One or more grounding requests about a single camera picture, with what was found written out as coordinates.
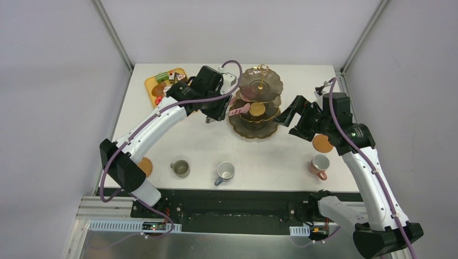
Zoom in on pink handled metal tongs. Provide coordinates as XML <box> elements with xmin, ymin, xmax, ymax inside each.
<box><xmin>228</xmin><ymin>103</ymin><xmax>251</xmax><ymax>117</ymax></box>

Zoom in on pink frosted donut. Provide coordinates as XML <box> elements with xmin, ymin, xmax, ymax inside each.
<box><xmin>239</xmin><ymin>91</ymin><xmax>252</xmax><ymax>102</ymax></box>

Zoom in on round tan cookie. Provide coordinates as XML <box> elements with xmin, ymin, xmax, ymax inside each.
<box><xmin>249</xmin><ymin>102</ymin><xmax>266</xmax><ymax>117</ymax></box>

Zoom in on red strawberry donut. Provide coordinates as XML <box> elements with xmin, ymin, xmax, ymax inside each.
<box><xmin>154</xmin><ymin>96</ymin><xmax>163</xmax><ymax>106</ymax></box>

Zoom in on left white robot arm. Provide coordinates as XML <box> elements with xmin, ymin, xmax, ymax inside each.
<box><xmin>99</xmin><ymin>66</ymin><xmax>239</xmax><ymax>218</ymax></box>

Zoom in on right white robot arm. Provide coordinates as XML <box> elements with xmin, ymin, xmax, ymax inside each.
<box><xmin>274</xmin><ymin>92</ymin><xmax>423</xmax><ymax>258</ymax></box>

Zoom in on orange round coaster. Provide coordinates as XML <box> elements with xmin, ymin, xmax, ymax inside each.
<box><xmin>312</xmin><ymin>134</ymin><xmax>334</xmax><ymax>153</ymax></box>

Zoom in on dark chocolate cake piece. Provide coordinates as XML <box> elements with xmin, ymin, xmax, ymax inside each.
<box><xmin>175</xmin><ymin>72</ymin><xmax>188</xmax><ymax>82</ymax></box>

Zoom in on chocolate cake slice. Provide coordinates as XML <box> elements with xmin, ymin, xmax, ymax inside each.
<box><xmin>169</xmin><ymin>70</ymin><xmax>176</xmax><ymax>85</ymax></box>

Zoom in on pink mug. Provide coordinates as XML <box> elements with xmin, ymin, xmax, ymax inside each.
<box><xmin>308</xmin><ymin>154</ymin><xmax>330</xmax><ymax>181</ymax></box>

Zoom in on three tier glass stand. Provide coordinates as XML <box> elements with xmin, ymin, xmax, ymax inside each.
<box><xmin>228</xmin><ymin>64</ymin><xmax>284</xmax><ymax>139</ymax></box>

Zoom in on green swiss roll cake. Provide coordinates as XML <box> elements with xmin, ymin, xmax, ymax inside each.
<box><xmin>155</xmin><ymin>72</ymin><xmax>169</xmax><ymax>83</ymax></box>

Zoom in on blue grey mug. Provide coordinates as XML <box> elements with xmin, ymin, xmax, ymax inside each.
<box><xmin>214</xmin><ymin>161</ymin><xmax>235</xmax><ymax>186</ymax></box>

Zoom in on grey small cup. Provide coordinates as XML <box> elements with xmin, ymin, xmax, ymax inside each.
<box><xmin>170</xmin><ymin>160</ymin><xmax>190</xmax><ymax>178</ymax></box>

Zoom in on yellow serving tray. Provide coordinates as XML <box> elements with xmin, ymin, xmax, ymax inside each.
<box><xmin>144</xmin><ymin>68</ymin><xmax>188</xmax><ymax>108</ymax></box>

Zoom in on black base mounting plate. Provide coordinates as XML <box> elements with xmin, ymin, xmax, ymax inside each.
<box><xmin>96</xmin><ymin>187</ymin><xmax>373</xmax><ymax>237</ymax></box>

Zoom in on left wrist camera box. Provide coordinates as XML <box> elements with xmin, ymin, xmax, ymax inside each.
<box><xmin>219</xmin><ymin>72</ymin><xmax>237</xmax><ymax>94</ymax></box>

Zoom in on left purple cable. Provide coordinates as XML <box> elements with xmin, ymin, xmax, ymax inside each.
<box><xmin>99</xmin><ymin>60</ymin><xmax>244</xmax><ymax>240</ymax></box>

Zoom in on purple cable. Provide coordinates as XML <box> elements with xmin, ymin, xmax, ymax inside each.
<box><xmin>325</xmin><ymin>76</ymin><xmax>417</xmax><ymax>259</ymax></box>
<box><xmin>99</xmin><ymin>60</ymin><xmax>244</xmax><ymax>240</ymax></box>

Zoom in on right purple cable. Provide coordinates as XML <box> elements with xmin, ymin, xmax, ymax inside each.
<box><xmin>325</xmin><ymin>76</ymin><xmax>417</xmax><ymax>259</ymax></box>

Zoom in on right white cable duct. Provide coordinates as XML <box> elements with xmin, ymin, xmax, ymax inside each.
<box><xmin>289</xmin><ymin>225</ymin><xmax>311</xmax><ymax>237</ymax></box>

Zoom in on white cable duct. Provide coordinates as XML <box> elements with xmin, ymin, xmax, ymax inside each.
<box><xmin>289</xmin><ymin>225</ymin><xmax>311</xmax><ymax>237</ymax></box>
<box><xmin>89</xmin><ymin>220</ymin><xmax>182</xmax><ymax>234</ymax></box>

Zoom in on aluminium frame rail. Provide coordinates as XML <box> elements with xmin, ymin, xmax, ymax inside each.
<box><xmin>76</xmin><ymin>196</ymin><xmax>133</xmax><ymax>220</ymax></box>

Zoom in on left white cable duct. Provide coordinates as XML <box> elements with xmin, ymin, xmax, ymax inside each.
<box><xmin>89</xmin><ymin>220</ymin><xmax>182</xmax><ymax>234</ymax></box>

